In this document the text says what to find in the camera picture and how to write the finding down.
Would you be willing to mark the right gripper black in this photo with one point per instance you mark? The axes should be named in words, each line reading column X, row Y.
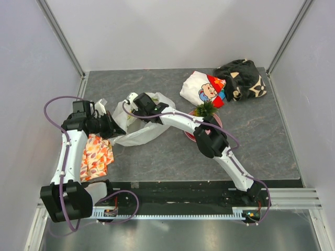
column 138, row 112

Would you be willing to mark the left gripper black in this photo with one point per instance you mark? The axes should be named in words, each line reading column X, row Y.
column 113, row 129

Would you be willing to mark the white plastic bag fruit print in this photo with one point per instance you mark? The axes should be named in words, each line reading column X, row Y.
column 137, row 131

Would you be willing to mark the fake pineapple green crown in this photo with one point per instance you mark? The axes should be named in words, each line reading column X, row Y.
column 205, row 109

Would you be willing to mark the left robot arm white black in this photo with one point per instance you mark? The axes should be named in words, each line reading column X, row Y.
column 65, row 199

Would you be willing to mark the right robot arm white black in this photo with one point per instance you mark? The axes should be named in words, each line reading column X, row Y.
column 211, row 139

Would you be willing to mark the white cartoon print cloth bag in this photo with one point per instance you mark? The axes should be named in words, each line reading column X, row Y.
column 200, row 88

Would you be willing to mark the orange floral cloth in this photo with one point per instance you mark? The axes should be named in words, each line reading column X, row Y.
column 97, row 155

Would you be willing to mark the black beige patterned cloth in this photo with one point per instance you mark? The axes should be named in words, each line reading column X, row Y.
column 243, row 80

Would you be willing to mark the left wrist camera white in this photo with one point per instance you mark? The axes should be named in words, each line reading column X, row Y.
column 98, row 108

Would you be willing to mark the grey slotted cable duct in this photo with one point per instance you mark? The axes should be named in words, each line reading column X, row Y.
column 102, row 214

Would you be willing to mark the left aluminium frame post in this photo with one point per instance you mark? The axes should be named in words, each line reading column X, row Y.
column 48, row 13

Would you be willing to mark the aluminium frame post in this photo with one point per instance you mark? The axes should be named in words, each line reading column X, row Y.
column 48, row 13
column 290, row 34

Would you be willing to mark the right aluminium frame post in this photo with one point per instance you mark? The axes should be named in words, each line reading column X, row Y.
column 290, row 34

